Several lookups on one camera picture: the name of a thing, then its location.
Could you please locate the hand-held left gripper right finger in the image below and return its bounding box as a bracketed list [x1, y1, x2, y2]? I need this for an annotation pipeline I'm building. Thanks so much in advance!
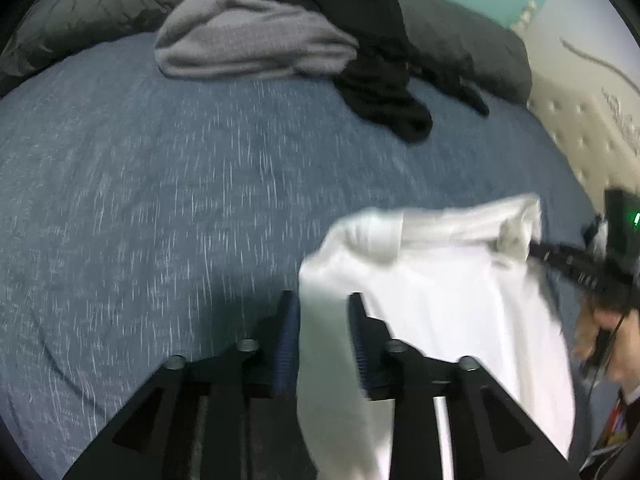
[348, 292, 581, 480]

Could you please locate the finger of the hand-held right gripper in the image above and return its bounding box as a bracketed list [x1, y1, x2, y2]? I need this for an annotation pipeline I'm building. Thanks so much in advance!
[529, 241, 606, 288]

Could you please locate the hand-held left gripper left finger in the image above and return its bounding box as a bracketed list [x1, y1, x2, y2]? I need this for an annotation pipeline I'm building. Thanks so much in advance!
[62, 290, 301, 480]

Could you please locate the white t-shirt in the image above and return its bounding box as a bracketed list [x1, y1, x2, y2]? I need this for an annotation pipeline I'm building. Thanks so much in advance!
[296, 193, 576, 480]

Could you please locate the person's right hand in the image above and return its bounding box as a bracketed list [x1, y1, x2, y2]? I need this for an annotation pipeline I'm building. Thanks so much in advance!
[575, 308, 640, 381]

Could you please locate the cream tufted headboard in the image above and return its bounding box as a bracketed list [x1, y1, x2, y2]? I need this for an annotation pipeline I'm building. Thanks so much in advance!
[515, 0, 640, 211]

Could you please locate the bed with blue sheet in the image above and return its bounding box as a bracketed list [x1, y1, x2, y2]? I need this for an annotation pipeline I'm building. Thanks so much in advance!
[0, 30, 616, 480]

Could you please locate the black garment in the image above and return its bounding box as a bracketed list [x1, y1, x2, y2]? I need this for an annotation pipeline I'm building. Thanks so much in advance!
[252, 0, 491, 144]

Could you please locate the grey knit sweater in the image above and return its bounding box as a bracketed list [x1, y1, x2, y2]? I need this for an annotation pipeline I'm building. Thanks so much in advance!
[154, 0, 360, 80]

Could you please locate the dark grey rolled duvet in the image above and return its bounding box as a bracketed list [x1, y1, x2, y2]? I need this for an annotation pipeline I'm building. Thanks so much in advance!
[0, 0, 533, 106]

